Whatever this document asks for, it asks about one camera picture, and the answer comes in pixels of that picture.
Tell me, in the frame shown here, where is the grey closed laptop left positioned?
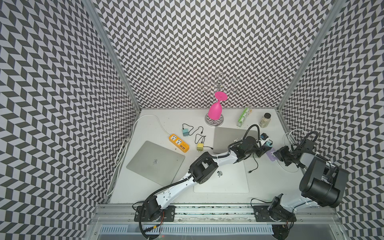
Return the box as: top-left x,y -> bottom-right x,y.
126,141 -> 185,187

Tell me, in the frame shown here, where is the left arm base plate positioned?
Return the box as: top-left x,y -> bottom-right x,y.
134,206 -> 176,222

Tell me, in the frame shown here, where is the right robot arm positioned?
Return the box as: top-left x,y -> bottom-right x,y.
267,151 -> 349,223

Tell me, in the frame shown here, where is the white cord of purple strip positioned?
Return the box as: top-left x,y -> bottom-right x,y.
278,128 -> 308,174

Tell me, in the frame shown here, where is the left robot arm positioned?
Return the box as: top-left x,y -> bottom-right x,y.
136,134 -> 273,222

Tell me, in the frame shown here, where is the black charger cable to grey laptop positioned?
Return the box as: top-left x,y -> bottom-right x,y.
181,122 -> 205,136

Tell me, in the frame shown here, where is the black cable of yellow charger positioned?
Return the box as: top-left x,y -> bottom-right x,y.
194,133 -> 214,151

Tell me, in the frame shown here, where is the purple power strip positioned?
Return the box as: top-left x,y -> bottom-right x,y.
266,148 -> 278,162

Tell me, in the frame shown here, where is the metal glass rack stand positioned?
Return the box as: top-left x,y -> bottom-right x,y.
199,72 -> 239,127

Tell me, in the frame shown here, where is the pink wine glass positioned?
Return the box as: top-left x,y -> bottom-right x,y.
208,92 -> 228,121

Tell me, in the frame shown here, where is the white closed laptop front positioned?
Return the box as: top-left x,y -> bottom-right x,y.
194,162 -> 249,194

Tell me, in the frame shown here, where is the green snack packet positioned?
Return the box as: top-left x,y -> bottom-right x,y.
237,107 -> 252,127

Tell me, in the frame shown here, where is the white cord of orange strip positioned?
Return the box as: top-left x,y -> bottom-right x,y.
105,113 -> 172,196

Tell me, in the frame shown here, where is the aluminium front rail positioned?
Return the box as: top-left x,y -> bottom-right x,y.
83,204 -> 349,240

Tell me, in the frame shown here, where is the orange power strip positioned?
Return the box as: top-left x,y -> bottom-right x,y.
169,134 -> 190,153

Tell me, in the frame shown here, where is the grey closed laptop back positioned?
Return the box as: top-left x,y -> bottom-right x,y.
213,127 -> 258,154

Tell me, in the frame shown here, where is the yellow charger adapter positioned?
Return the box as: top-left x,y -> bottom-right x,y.
197,143 -> 204,152

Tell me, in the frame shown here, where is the black cable to white laptop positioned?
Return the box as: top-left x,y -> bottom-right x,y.
247,153 -> 260,174

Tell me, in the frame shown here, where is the small jar dark lid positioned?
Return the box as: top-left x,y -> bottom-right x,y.
259,113 -> 271,128

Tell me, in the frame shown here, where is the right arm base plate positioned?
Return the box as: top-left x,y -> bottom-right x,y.
252,205 -> 297,223

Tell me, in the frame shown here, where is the grey closed laptop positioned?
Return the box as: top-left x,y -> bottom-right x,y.
213,127 -> 258,154
126,141 -> 185,187

